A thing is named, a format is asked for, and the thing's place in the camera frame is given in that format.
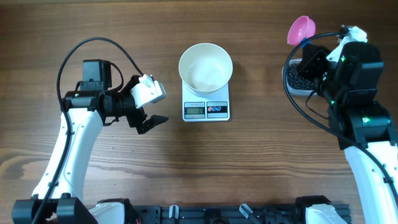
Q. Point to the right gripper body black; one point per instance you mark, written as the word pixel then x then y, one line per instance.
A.
pixel 310 64

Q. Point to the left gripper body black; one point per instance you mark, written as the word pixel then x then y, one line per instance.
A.
pixel 137 115

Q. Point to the pink scoop blue handle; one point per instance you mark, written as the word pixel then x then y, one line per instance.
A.
pixel 303 28

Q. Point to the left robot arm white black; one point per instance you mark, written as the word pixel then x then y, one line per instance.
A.
pixel 58 198

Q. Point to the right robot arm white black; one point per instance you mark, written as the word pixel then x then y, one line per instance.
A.
pixel 365 129

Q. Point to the white digital kitchen scale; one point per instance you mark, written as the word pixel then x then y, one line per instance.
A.
pixel 205 108

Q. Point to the white bowl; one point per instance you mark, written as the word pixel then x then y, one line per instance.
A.
pixel 205 68

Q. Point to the black beans in container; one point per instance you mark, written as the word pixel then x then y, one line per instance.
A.
pixel 296 81

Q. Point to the clear plastic container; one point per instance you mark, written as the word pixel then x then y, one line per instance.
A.
pixel 294 91

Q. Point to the black mounting rail base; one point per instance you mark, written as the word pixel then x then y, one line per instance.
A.
pixel 308 209

